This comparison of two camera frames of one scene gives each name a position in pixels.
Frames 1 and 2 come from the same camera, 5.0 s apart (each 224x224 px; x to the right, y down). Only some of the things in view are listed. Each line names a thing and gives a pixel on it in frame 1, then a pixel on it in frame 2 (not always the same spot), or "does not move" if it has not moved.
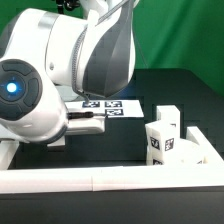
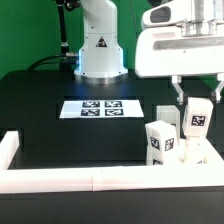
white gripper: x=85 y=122 -> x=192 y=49
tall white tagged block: x=162 y=143 does not move
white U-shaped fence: x=134 y=177 does not move
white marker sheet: x=107 y=108 does not move
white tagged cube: x=59 y=142 -> x=197 y=119
